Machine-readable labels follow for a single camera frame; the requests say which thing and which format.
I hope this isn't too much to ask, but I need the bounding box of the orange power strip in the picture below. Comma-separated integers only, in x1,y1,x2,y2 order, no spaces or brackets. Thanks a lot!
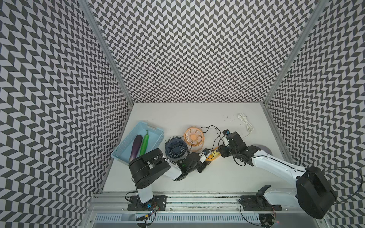
206,147,221,162

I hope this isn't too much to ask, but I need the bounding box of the black fan cable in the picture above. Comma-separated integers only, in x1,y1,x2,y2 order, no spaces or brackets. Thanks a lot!
188,124,229,156

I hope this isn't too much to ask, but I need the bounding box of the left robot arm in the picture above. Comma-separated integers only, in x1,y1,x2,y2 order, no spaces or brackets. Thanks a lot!
128,148,206,204

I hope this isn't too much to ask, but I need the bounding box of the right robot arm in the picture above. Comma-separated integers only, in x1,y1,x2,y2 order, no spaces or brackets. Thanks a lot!
218,130,337,219

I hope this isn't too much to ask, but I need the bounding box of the dark blue desk fan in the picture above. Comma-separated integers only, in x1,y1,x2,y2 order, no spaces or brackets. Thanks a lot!
164,136,189,161

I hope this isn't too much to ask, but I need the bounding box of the orange desk fan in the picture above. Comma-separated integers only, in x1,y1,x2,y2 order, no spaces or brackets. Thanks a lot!
183,126,204,153

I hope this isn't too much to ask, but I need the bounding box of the green cucumber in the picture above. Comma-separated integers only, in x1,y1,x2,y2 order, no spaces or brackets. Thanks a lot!
139,130,149,156

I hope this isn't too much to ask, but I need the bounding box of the purple eggplant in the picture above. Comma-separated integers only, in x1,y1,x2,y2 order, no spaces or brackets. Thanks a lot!
129,135,143,162

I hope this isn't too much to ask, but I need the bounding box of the light blue plastic basket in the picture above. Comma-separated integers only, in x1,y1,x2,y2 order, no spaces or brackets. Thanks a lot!
111,122,164,164

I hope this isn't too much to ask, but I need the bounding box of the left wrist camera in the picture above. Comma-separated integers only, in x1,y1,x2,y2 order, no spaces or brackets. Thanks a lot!
200,148,212,163

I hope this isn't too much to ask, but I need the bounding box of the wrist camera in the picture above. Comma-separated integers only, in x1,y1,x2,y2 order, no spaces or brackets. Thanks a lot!
222,129,231,138
200,148,212,163

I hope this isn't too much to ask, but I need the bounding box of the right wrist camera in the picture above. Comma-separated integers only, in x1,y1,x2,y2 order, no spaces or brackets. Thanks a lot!
222,129,231,138

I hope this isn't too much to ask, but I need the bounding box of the white power strip cord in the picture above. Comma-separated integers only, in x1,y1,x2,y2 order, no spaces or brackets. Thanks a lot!
237,113,255,139

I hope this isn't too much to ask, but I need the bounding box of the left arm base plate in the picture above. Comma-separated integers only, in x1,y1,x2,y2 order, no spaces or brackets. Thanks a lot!
127,195,167,212

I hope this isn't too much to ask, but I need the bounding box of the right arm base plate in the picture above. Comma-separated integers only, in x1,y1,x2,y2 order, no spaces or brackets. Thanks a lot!
239,195,282,211

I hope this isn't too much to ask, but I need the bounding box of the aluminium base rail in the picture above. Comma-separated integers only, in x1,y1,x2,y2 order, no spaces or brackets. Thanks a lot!
79,192,332,228

